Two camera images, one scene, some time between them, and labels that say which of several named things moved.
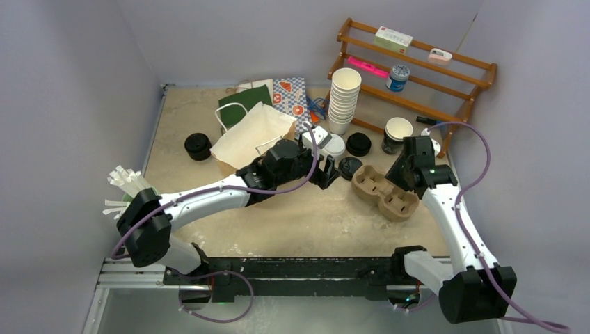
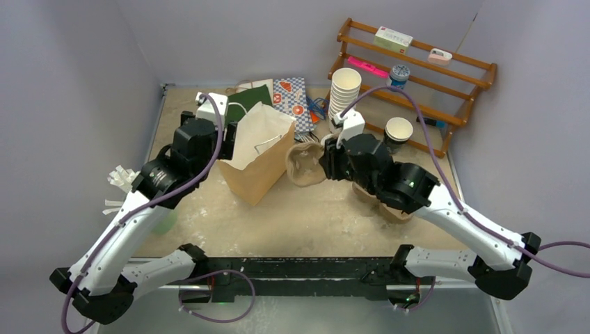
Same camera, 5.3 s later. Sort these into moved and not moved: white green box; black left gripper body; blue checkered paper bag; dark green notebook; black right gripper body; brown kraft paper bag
Moved: black left gripper body; black right gripper body
Not moved: dark green notebook; blue checkered paper bag; brown kraft paper bag; white green box
